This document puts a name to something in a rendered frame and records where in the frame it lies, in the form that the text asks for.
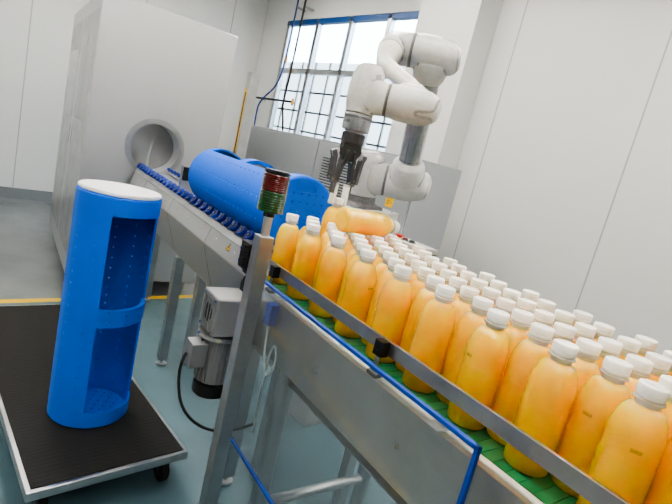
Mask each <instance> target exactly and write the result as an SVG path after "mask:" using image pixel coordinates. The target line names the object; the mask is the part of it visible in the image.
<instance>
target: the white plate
mask: <svg viewBox="0 0 672 504"><path fill-rule="evenodd" d="M78 185H79V186H80V187H82V188H84V189H86V190H89V191H92V192H96V193H100V194H104V195H108V196H113V197H119V198H125V199H132V200H142V201H157V200H160V199H161V198H162V196H161V195H160V194H159V193H157V192H155V191H152V190H149V189H146V188H142V187H138V186H134V185H129V184H124V183H118V182H112V181H104V180H92V179H85V180H80V181H78Z"/></svg>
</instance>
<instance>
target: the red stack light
mask: <svg viewBox="0 0 672 504"><path fill-rule="evenodd" d="M290 179H291V178H290V177H283V176H279V175H274V174H271V173H267V172H264V175H263V180H262V184H261V185H262V186H261V188H262V189H264V190H267V191H271V192H275V193H281V194H287V193H288V192H287V191H288V187H289V184H290Z"/></svg>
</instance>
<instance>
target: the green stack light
mask: <svg viewBox="0 0 672 504"><path fill-rule="evenodd" d="M286 197H287V194H281V193H275V192H271V191H267V190H264V189H262V188H261V189H260V194H259V199H258V204H257V209H258V210H260V211H263V212H267V213H271V214H278V215H282V214H283V211H284V206H285V202H286Z"/></svg>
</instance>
